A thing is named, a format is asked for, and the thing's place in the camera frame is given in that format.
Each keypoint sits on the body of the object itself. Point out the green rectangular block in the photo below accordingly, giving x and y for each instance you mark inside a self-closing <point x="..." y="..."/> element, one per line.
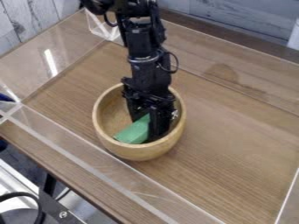
<point x="135" y="133"/>

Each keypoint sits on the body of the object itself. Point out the metal bracket with screw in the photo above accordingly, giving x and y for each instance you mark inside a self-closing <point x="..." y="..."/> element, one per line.
<point x="55" y="213"/>

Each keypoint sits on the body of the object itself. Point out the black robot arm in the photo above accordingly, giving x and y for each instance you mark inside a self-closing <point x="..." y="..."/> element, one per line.
<point x="139" y="24"/>

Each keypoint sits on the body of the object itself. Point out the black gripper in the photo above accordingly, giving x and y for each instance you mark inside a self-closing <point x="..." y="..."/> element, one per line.
<point x="147" y="89"/>

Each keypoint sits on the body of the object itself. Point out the clear acrylic wall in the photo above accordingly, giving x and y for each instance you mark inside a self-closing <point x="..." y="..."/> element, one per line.
<point x="112" y="185"/>
<point x="258" y="68"/>
<point x="42" y="58"/>

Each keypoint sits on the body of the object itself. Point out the clear acrylic front wall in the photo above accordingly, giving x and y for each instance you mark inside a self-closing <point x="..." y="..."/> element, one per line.
<point x="112" y="185"/>

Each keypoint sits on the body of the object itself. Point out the clear acrylic back wall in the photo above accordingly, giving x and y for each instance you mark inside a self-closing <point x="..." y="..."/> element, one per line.
<point x="258" y="68"/>

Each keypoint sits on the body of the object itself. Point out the clear acrylic left wall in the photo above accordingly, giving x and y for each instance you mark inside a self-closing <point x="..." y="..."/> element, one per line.
<point x="42" y="58"/>

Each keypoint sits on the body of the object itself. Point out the clear acrylic corner bracket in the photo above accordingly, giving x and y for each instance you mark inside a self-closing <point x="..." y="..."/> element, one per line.
<point x="100" y="29"/>

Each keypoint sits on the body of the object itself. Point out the brown wooden bowl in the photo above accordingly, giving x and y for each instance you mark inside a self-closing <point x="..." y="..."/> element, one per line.
<point x="111" y="118"/>

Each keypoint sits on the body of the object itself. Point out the black table leg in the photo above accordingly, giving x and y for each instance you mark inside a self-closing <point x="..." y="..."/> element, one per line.
<point x="50" y="185"/>

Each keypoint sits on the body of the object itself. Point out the blue object at edge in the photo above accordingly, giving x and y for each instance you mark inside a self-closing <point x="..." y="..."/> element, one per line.
<point x="5" y="98"/>

